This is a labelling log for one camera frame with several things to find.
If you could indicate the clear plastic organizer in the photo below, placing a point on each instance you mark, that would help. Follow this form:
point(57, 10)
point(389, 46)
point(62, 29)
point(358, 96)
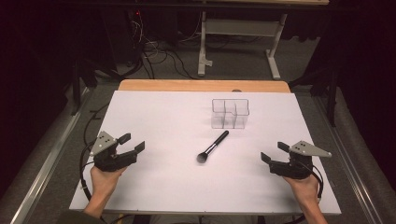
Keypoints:
point(230, 113)

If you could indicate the metal floor rail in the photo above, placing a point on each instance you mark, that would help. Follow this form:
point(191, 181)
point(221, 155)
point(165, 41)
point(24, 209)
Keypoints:
point(46, 161)
point(351, 168)

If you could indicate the person's right hand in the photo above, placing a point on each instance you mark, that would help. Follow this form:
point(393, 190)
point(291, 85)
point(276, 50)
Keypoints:
point(306, 189)

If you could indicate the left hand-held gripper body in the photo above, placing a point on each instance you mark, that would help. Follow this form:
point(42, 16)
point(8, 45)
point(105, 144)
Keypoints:
point(104, 146)

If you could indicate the white metal desk frame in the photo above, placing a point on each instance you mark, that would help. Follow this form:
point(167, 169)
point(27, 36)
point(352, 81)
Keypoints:
point(239, 27)

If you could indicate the person's left hand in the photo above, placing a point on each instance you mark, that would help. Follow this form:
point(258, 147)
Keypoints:
point(102, 183)

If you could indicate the black makeup brush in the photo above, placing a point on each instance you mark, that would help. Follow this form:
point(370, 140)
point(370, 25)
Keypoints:
point(214, 145)

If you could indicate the black metal stand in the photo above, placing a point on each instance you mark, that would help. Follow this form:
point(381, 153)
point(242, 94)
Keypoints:
point(76, 84)
point(332, 93)

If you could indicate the white table sheet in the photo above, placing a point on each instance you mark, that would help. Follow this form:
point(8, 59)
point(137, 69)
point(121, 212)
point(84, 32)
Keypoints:
point(174, 174)

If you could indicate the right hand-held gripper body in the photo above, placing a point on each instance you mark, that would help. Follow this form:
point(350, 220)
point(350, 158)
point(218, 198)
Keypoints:
point(299, 165)

